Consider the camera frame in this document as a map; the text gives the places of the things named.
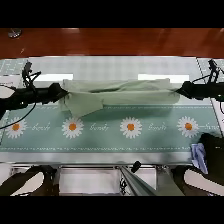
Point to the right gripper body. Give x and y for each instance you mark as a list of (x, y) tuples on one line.
[(188, 90)]

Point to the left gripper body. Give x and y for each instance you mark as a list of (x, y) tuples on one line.
[(57, 92)]

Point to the pale green shirt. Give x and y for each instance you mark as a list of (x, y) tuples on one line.
[(120, 95)]

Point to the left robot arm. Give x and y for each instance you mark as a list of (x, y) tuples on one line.
[(26, 95)]

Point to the blue garment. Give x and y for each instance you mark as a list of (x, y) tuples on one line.
[(199, 156)]

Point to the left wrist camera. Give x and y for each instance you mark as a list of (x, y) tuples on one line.
[(28, 75)]

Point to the silver frame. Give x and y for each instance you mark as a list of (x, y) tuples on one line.
[(100, 178)]

